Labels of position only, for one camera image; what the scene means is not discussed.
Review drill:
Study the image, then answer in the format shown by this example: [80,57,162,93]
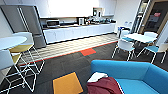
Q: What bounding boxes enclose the maroon white varsity jacket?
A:
[85,71,125,94]

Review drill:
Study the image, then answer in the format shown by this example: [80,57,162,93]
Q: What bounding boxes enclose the white kitchen counter cabinets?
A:
[42,21,118,45]

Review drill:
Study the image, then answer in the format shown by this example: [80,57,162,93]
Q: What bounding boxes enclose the silver counter appliance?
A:
[76,16,87,27]

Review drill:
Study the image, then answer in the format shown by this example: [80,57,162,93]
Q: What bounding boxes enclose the black coffee machine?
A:
[92,6,105,25]

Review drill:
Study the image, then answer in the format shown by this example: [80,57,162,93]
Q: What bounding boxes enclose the black microwave oven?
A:
[46,19,62,29]

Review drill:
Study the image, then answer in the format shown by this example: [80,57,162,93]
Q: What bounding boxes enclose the white square table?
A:
[124,32,158,45]

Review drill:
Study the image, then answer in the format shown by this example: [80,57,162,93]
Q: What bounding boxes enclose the large blue sofa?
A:
[89,58,168,94]

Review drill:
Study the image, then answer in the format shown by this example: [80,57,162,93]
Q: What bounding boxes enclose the steel refrigerator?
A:
[0,4,48,50]

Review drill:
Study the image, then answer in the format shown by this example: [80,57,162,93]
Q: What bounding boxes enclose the white round table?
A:
[0,35,29,52]

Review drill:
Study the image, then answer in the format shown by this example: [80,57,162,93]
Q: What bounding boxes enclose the wooden framed glass door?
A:
[145,0,168,38]

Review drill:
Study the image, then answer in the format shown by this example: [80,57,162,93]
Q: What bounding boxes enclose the white wall kitchen cabinets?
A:
[34,0,118,20]

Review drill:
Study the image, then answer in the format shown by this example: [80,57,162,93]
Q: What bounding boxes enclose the yellow wire-leg stool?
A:
[8,44,47,93]

